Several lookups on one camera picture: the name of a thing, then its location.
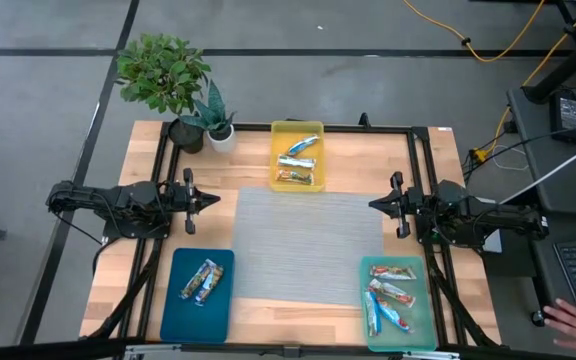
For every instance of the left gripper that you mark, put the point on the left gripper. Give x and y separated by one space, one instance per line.
183 200

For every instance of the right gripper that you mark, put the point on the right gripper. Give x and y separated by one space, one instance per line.
412 205

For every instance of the red Chewy granola bar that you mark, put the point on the red Chewy granola bar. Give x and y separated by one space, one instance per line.
391 292
393 272

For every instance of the blue brown granola bar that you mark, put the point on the blue brown granola bar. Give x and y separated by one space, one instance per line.
195 280
211 285

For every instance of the green yellow granola bar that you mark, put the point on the green yellow granola bar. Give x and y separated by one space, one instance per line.
295 176

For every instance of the silver blue granola bar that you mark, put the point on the silver blue granola bar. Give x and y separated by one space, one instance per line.
303 145
296 162

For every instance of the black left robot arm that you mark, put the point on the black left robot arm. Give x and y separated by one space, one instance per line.
118 200

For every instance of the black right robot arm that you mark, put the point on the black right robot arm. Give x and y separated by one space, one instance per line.
493 217

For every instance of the snake plant in white pot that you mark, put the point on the snake plant in white pot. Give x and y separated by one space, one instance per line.
222 142

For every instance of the grey woven placemat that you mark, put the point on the grey woven placemat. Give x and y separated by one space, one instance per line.
308 245

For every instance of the yellow plastic bin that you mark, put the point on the yellow plastic bin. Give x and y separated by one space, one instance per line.
283 130

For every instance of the dark blue plastic bin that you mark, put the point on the dark blue plastic bin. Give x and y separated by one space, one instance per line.
188 320

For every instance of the turquoise plastic bin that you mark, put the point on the turquoise plastic bin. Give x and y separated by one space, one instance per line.
423 330

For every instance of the leafy plant in black pot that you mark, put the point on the leafy plant in black pot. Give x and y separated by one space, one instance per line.
160 75

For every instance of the silver aluminium profile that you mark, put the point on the silver aluminium profile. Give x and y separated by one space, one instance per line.
208 348

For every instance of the dark grey side table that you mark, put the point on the dark grey side table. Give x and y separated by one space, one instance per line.
533 175

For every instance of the black caster wheel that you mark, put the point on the black caster wheel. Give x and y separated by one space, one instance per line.
538 317

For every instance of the black power adapter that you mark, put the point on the black power adapter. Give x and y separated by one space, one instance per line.
568 115

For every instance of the black standing desk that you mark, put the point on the black standing desk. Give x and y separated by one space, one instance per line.
568 65

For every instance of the black aluminium table frame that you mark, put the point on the black aluminium table frame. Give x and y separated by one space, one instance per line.
358 129

